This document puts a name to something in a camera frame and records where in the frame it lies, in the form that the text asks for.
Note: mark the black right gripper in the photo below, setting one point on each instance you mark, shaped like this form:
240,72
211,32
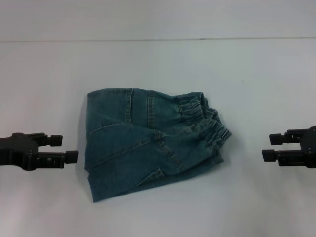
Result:
309,145

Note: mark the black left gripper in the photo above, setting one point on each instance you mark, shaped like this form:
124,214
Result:
14,150

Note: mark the blue denim shorts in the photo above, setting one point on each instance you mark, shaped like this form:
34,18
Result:
153,143

